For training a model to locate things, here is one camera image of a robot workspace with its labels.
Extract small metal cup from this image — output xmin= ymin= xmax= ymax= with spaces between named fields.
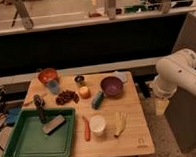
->
xmin=74 ymin=75 xmax=86 ymax=86

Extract dark red grape bunch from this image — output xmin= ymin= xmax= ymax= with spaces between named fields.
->
xmin=56 ymin=90 xmax=80 ymax=105

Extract white cup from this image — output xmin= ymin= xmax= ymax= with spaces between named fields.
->
xmin=89 ymin=115 xmax=106 ymax=136

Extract blue box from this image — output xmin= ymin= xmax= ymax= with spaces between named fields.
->
xmin=6 ymin=107 xmax=20 ymax=127

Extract orange round fruit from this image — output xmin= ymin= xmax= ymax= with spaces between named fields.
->
xmin=78 ymin=86 xmax=91 ymax=99

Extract green plastic tray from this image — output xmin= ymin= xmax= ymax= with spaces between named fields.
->
xmin=2 ymin=108 xmax=76 ymax=157

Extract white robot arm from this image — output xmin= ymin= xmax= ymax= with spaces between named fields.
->
xmin=151 ymin=48 xmax=196 ymax=99

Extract light grey cloth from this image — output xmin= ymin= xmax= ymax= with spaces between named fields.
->
xmin=112 ymin=71 xmax=127 ymax=83

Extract grey rectangular block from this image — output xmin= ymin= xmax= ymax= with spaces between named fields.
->
xmin=42 ymin=115 xmax=65 ymax=134

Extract orange bowl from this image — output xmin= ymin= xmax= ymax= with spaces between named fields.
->
xmin=37 ymin=68 xmax=58 ymax=84

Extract purple bowl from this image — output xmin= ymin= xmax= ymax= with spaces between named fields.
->
xmin=100 ymin=76 xmax=123 ymax=97

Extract black device on left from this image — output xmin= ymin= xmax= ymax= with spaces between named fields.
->
xmin=0 ymin=87 xmax=7 ymax=113

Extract orange carrot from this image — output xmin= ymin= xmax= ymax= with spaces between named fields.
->
xmin=82 ymin=116 xmax=91 ymax=142

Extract light blue plastic cup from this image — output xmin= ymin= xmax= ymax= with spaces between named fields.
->
xmin=47 ymin=80 xmax=60 ymax=95

